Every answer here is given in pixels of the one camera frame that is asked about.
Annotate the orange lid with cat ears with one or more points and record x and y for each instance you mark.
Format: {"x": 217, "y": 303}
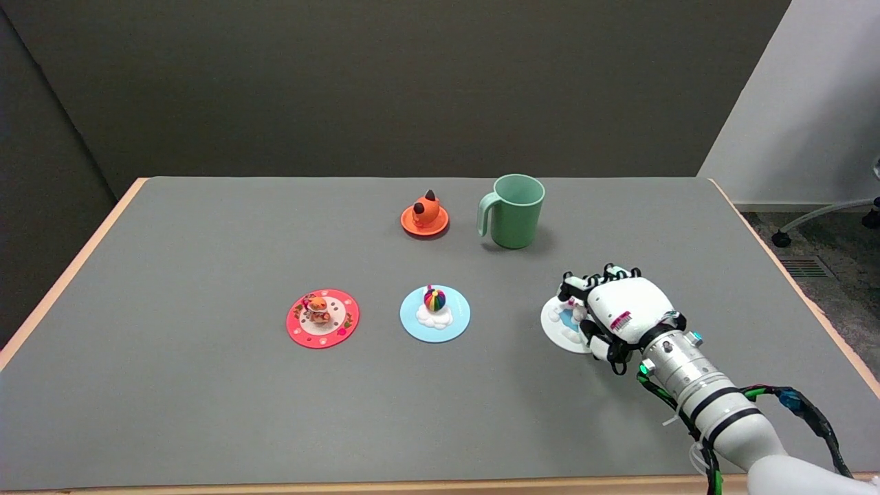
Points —
{"x": 425, "y": 218}

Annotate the grey office chair base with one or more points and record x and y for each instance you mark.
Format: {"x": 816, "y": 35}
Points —
{"x": 825, "y": 210}

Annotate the blue lid with rainbow ball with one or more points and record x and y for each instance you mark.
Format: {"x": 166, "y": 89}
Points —
{"x": 454, "y": 316}

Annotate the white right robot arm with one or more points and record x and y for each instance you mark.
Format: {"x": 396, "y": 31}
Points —
{"x": 722, "y": 405}

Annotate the white lid with bear figure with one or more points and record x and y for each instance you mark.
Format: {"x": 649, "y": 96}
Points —
{"x": 558, "y": 333}

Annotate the green plastic mug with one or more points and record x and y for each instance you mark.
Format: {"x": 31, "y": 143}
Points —
{"x": 515, "y": 223}

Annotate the floor vent grille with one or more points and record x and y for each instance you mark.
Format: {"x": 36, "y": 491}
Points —
{"x": 806, "y": 268}

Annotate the red lid with figure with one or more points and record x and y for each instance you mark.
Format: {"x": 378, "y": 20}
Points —
{"x": 340, "y": 330}

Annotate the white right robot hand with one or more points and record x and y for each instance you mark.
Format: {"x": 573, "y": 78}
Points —
{"x": 629, "y": 302}

